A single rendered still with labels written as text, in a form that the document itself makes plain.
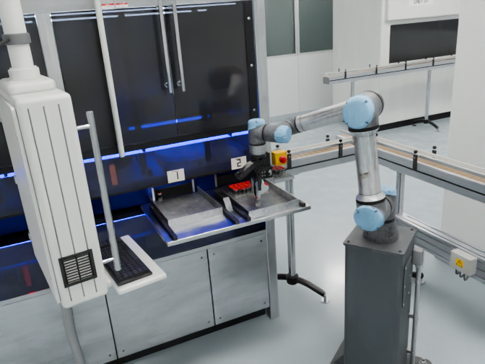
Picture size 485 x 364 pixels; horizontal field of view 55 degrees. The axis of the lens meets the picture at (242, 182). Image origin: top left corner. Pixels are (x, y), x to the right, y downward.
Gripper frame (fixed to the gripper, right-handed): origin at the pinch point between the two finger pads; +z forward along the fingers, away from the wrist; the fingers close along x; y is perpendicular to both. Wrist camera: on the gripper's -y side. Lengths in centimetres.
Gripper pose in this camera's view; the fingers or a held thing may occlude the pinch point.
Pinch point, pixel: (256, 196)
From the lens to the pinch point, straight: 214.8
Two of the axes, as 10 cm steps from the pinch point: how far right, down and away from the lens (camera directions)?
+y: 9.0, -2.0, 3.8
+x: -4.2, -2.8, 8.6
